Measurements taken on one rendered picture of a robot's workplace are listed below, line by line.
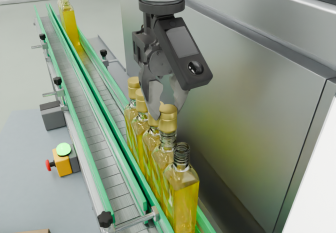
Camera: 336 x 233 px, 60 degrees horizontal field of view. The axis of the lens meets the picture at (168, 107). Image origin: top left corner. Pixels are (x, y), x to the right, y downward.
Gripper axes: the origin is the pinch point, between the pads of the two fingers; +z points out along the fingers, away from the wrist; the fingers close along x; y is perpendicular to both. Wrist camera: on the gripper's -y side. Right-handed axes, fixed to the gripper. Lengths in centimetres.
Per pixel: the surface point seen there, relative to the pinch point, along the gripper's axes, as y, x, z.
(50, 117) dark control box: 63, 21, 36
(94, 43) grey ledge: 114, -9, 30
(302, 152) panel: -20.0, -12.0, -2.3
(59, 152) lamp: 37, 21, 33
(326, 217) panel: -26.5, -12.3, 4.7
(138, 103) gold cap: 10.7, 2.0, 3.6
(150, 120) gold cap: 5.1, 1.6, 4.6
